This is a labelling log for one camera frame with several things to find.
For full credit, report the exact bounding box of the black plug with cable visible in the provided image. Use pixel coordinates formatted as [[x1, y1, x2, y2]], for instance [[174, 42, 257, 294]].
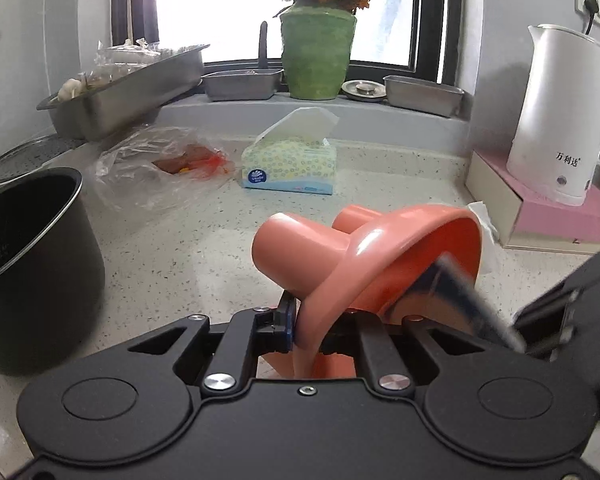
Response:
[[582, 0, 600, 36]]

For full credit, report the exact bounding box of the crumpled white tissue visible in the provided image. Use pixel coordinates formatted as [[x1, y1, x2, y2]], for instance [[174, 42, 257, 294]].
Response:
[[467, 201, 503, 275]]

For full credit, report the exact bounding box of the pink box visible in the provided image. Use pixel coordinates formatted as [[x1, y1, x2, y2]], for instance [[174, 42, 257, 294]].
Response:
[[465, 150, 600, 255]]

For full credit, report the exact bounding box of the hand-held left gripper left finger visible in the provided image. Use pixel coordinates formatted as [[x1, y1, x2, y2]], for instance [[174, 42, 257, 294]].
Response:
[[128, 292, 297, 394]]

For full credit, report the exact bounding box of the black cooker pot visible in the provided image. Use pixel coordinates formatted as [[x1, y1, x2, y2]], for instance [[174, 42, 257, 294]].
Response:
[[0, 167, 106, 377]]

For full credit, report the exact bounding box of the clear plastic bag with food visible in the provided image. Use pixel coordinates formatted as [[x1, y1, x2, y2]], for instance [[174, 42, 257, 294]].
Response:
[[87, 127, 238, 213]]

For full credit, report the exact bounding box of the large steel tray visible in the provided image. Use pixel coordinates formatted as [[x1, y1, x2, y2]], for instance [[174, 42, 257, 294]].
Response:
[[36, 44, 211, 141]]

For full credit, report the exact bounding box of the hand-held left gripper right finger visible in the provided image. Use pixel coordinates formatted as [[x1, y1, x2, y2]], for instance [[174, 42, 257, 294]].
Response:
[[330, 311, 486, 394]]

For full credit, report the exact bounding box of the yellow patterned tissue pack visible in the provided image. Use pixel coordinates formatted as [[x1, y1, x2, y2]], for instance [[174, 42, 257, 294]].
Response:
[[240, 106, 341, 196]]

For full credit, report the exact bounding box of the small steel tray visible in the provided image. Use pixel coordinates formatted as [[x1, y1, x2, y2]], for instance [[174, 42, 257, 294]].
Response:
[[200, 67, 285, 102]]

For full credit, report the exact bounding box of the green flower vase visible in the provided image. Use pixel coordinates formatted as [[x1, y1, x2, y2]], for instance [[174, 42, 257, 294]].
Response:
[[280, 6, 358, 101]]

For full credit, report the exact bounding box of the black utensil handle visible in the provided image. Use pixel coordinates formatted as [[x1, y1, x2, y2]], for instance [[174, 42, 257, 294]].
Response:
[[257, 21, 271, 70]]

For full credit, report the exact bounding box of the white electric kettle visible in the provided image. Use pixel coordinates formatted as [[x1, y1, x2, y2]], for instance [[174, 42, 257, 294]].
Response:
[[506, 24, 600, 207]]

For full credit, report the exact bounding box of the round metal steamer tray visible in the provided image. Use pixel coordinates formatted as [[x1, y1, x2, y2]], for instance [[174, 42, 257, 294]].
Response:
[[0, 135, 86, 186]]

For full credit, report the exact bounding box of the white and blue sponge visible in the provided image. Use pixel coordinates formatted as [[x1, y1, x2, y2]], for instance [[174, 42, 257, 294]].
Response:
[[395, 252, 526, 353]]

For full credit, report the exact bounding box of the salmon pink plastic funnel holder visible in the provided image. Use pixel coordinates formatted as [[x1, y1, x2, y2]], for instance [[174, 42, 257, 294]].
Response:
[[251, 203, 482, 381]]

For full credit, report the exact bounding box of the garlic bulb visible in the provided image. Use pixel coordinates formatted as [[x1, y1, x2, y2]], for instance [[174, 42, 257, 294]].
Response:
[[57, 78, 86, 101]]

